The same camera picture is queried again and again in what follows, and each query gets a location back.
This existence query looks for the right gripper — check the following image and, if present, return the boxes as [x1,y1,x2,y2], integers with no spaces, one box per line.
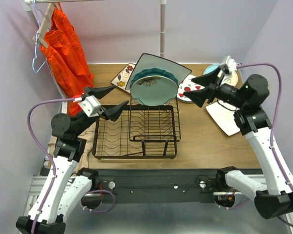
[184,65,247,109]

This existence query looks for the watermelon round plate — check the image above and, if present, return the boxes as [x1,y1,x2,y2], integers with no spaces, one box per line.
[176,75,204,103]

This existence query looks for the flower square plate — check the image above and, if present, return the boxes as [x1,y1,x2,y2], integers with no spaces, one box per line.
[111,63,135,94]

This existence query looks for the grey square plate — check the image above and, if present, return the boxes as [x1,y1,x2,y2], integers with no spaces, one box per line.
[206,100,240,136]

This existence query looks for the mint green flower plate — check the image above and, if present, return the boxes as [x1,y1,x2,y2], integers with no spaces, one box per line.
[130,76,179,106]

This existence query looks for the teal rimmed plate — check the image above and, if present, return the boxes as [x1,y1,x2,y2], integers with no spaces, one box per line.
[130,68,179,85]

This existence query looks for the large white square plate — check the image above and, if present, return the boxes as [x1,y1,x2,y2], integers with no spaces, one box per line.
[126,53,192,90]

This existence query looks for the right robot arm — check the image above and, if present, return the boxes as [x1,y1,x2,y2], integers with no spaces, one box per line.
[184,66,293,219]

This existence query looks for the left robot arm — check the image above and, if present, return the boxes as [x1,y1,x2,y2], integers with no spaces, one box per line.
[16,85,128,234]

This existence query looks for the orange shorts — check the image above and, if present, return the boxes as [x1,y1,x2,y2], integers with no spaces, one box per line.
[40,2,95,117]

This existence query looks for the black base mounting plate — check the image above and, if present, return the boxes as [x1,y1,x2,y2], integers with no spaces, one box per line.
[91,169,233,204]

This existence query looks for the wooden clip hanger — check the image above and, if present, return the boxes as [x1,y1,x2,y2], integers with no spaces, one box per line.
[34,1,61,48]

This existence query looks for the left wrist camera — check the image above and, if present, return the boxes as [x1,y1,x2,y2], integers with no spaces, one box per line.
[78,96,101,117]

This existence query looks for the black wire dish rack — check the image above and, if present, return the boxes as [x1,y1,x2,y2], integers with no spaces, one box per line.
[92,99,181,160]

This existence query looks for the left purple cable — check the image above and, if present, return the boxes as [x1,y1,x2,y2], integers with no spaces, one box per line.
[26,96,117,234]

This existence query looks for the purple cable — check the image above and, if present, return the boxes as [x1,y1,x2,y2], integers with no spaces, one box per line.
[26,96,117,234]
[218,62,293,230]

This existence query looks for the blue wire hanger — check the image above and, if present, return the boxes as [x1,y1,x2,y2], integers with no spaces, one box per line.
[32,0,47,74]

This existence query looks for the white clothes rack frame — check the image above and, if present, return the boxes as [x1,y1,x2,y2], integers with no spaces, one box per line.
[21,0,167,58]

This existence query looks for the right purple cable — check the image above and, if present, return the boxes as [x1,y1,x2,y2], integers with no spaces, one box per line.
[218,62,293,230]

